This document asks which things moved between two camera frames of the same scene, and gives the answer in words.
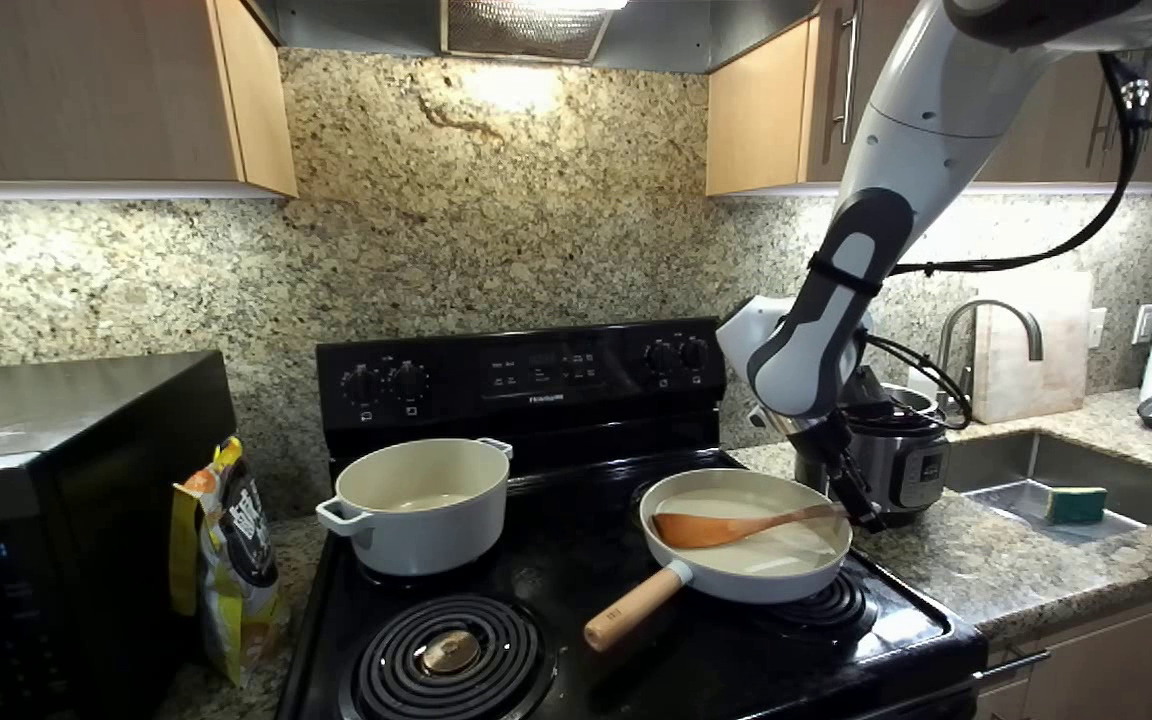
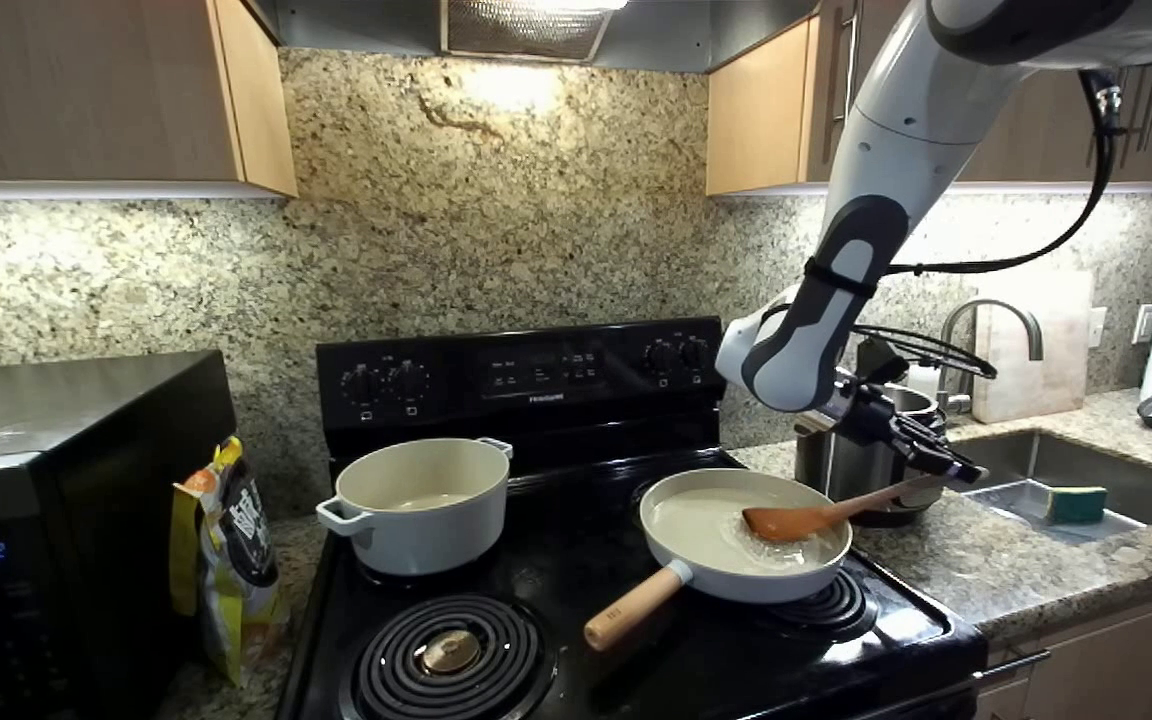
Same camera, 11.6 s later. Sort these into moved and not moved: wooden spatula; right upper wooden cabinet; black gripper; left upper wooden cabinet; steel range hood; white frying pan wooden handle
Moved: wooden spatula; black gripper
Not moved: steel range hood; left upper wooden cabinet; right upper wooden cabinet; white frying pan wooden handle
